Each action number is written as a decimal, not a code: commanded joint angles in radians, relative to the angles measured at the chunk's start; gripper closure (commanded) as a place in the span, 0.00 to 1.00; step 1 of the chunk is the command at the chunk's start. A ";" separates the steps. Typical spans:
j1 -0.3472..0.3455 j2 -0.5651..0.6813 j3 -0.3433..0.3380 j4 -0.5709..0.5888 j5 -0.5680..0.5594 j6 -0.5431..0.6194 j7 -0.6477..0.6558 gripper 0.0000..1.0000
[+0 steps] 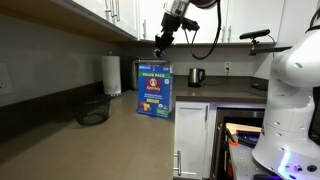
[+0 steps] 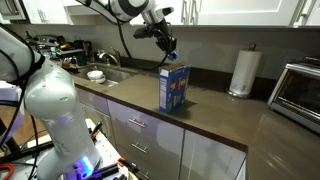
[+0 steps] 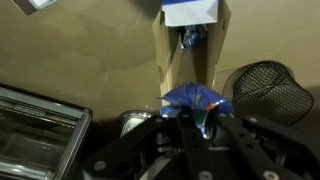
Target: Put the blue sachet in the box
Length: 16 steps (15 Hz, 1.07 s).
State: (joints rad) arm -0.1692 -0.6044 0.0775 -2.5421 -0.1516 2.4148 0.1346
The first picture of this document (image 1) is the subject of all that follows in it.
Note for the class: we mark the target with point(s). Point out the white cabinet door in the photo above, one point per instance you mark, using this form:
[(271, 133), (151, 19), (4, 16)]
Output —
[(93, 5), (256, 16), (150, 20), (296, 20), (128, 16), (191, 133), (206, 30)]

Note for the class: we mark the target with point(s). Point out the black tools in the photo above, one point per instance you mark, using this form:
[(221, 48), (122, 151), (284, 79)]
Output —
[(248, 138)]

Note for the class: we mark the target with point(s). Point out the dark under-counter appliance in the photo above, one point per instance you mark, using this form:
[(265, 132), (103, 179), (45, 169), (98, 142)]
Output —
[(240, 116)]

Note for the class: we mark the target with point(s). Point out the metal robot mounting table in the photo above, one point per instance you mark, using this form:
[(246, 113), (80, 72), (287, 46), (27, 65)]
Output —
[(243, 163)]

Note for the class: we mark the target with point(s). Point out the white wall outlet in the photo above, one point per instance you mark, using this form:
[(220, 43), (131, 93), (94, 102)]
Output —
[(227, 66)]

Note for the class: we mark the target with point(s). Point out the small blue sachet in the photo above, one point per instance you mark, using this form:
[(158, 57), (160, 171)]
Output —
[(157, 52)]

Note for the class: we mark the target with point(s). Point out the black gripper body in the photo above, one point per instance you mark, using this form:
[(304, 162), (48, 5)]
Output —
[(170, 23)]

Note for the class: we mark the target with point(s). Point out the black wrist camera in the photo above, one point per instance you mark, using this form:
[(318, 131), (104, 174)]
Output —
[(190, 25)]

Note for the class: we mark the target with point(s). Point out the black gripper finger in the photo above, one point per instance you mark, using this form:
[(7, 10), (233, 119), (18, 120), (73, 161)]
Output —
[(169, 40), (159, 41)]

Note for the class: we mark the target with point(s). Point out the wooden board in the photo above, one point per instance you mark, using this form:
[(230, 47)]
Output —
[(246, 127)]

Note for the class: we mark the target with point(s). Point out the blue snack box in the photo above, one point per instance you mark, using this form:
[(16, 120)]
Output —
[(153, 96)]

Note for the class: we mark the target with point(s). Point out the white paper towel roll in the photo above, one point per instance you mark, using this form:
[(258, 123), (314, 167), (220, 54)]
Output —
[(110, 52), (111, 75)]

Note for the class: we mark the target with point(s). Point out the white upper cabinet door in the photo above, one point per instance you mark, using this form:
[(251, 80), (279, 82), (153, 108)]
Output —
[(128, 16), (206, 30), (150, 20), (296, 20), (256, 16), (93, 5)]

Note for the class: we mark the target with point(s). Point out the black camera on stand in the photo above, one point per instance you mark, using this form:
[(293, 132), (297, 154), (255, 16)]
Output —
[(255, 34)]

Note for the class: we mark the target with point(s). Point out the orange and black tool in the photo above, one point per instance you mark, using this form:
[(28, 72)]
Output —
[(232, 136)]

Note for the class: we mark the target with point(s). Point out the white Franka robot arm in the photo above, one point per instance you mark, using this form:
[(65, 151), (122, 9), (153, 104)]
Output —
[(290, 100)]

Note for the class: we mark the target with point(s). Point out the stainless electric kettle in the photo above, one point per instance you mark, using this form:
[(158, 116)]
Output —
[(196, 78)]

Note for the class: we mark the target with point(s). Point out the white lower cabinet door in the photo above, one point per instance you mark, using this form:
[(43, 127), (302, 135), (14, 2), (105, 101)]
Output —
[(191, 133)]

